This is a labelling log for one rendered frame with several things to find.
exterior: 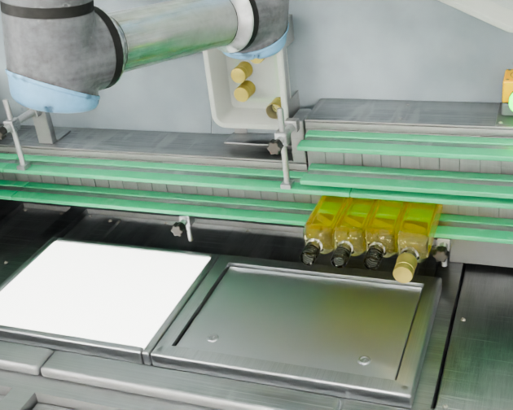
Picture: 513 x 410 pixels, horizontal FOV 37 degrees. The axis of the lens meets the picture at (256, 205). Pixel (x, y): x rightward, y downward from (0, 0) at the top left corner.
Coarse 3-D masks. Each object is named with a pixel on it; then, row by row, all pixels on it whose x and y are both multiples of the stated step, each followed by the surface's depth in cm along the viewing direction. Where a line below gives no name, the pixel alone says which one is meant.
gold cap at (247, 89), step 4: (240, 84) 165; (244, 84) 163; (248, 84) 164; (252, 84) 164; (236, 88) 162; (240, 88) 162; (244, 88) 162; (248, 88) 163; (252, 88) 164; (236, 92) 162; (240, 92) 162; (244, 92) 162; (248, 92) 162; (252, 92) 164; (236, 96) 163; (240, 96) 162; (244, 96) 162; (248, 96) 162; (240, 100) 163; (244, 100) 163
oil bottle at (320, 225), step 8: (320, 200) 149; (328, 200) 149; (336, 200) 148; (344, 200) 148; (320, 208) 146; (328, 208) 146; (336, 208) 146; (312, 216) 144; (320, 216) 144; (328, 216) 143; (336, 216) 143; (312, 224) 141; (320, 224) 141; (328, 224) 141; (304, 232) 141; (312, 232) 140; (320, 232) 139; (328, 232) 139; (304, 240) 141; (320, 240) 139; (328, 240) 140; (328, 248) 140
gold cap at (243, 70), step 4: (240, 64) 161; (244, 64) 162; (248, 64) 162; (236, 68) 160; (240, 68) 160; (244, 68) 160; (248, 68) 162; (232, 72) 160; (236, 72) 160; (240, 72) 160; (244, 72) 160; (248, 72) 161; (232, 76) 161; (236, 76) 161; (240, 76) 160; (244, 76) 160; (248, 76) 164; (236, 80) 161; (240, 80) 161; (244, 80) 160
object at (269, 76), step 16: (208, 64) 158; (224, 64) 164; (256, 64) 162; (272, 64) 161; (208, 80) 160; (224, 80) 165; (256, 80) 164; (272, 80) 163; (224, 96) 166; (256, 96) 166; (272, 96) 165; (224, 112) 166; (240, 112) 167; (256, 112) 166; (240, 128) 163; (256, 128) 162; (272, 128) 160
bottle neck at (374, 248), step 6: (372, 246) 134; (378, 246) 134; (366, 252) 133; (372, 252) 132; (378, 252) 133; (384, 252) 135; (366, 258) 132; (372, 258) 131; (378, 258) 132; (366, 264) 132; (372, 264) 133; (378, 264) 131
